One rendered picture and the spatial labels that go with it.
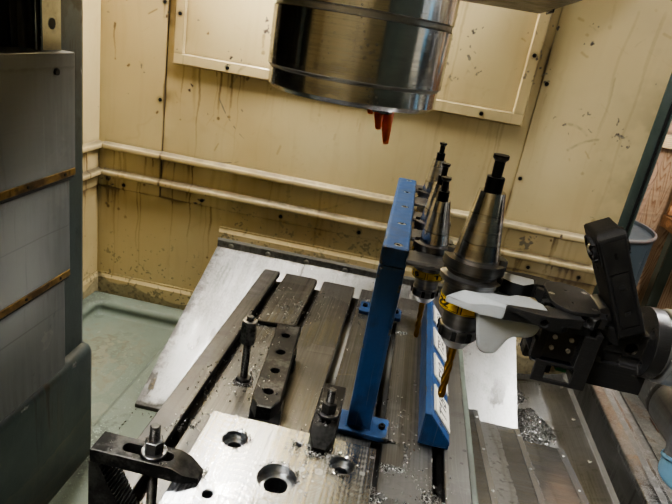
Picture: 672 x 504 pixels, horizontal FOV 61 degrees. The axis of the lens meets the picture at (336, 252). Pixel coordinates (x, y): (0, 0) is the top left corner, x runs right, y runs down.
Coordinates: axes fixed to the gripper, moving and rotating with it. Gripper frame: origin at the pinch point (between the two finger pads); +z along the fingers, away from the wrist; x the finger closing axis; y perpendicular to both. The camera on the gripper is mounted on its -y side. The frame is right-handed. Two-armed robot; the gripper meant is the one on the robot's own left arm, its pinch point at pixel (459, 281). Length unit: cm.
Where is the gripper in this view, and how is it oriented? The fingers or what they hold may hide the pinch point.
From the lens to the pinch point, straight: 59.3
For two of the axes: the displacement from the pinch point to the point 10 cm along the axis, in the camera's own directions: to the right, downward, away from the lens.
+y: -1.7, 9.2, 3.6
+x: 1.5, -3.3, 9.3
